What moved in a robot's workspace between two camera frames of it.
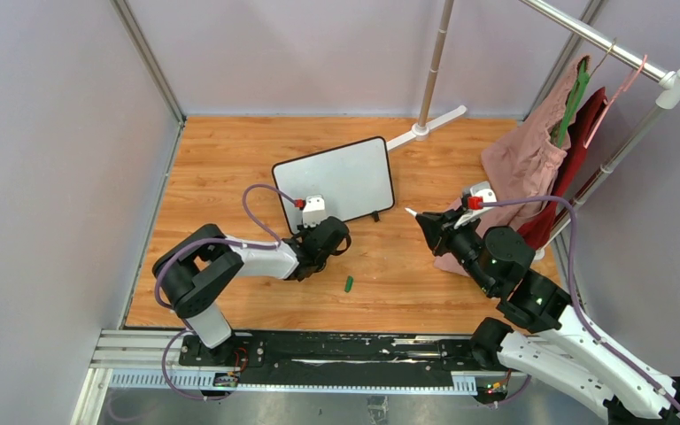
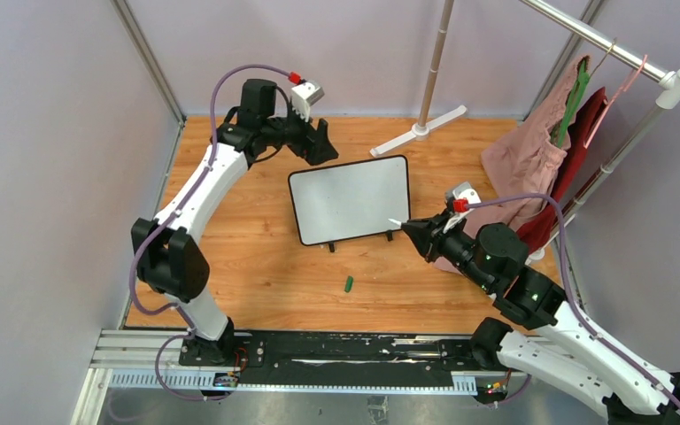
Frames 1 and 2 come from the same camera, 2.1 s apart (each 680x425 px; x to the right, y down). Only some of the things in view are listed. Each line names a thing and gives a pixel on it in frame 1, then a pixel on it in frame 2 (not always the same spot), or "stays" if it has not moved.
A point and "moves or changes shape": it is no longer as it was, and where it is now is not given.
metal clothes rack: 674,80 stays
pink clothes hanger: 627,83 stays
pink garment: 522,164 stays
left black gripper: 305,231 -> 318,148
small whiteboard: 355,180 moves or changes shape
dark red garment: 581,127 stays
